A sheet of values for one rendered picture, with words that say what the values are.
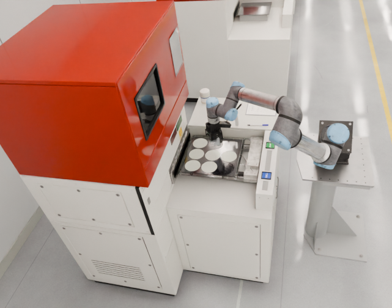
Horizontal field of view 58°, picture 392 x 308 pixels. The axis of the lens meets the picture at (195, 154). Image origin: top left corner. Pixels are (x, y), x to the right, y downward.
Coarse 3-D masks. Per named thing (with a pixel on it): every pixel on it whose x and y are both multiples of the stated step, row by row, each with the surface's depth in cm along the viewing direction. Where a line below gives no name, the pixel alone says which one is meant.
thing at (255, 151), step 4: (252, 144) 238; (256, 144) 237; (260, 144) 237; (252, 148) 235; (256, 148) 234; (260, 148) 234; (252, 152) 232; (256, 152) 232; (260, 152) 232; (248, 156) 230; (252, 156) 229; (256, 156) 229; (260, 156) 229; (248, 160) 227; (252, 160) 227; (256, 160) 227; (260, 160) 228; (244, 180) 217; (248, 180) 217; (252, 180) 216; (256, 180) 215
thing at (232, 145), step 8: (192, 144) 242; (208, 144) 240; (224, 144) 238; (232, 144) 237; (240, 144) 236; (200, 160) 230; (208, 160) 229; (216, 160) 228; (184, 168) 226; (200, 168) 225; (216, 168) 223; (224, 168) 222; (232, 168) 221; (232, 176) 216
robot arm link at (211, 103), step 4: (208, 100) 205; (212, 100) 204; (216, 100) 204; (208, 104) 204; (212, 104) 203; (216, 104) 204; (208, 108) 206; (212, 108) 204; (208, 112) 208; (212, 112) 206; (208, 116) 210; (212, 116) 208; (216, 116) 209
